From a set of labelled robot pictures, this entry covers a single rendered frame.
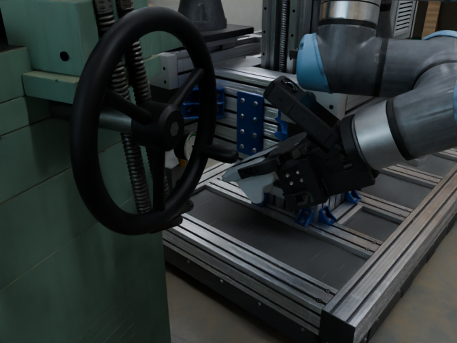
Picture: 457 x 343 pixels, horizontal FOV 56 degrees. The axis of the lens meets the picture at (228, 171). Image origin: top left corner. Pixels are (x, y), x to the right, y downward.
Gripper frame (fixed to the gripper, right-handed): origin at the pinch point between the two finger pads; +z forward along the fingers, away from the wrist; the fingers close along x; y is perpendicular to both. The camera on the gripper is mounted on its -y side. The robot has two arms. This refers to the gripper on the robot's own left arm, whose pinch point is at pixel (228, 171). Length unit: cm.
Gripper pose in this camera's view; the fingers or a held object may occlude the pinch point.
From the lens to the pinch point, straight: 63.4
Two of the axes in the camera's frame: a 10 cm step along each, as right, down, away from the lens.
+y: 4.5, 8.8, 1.8
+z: -7.7, 2.7, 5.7
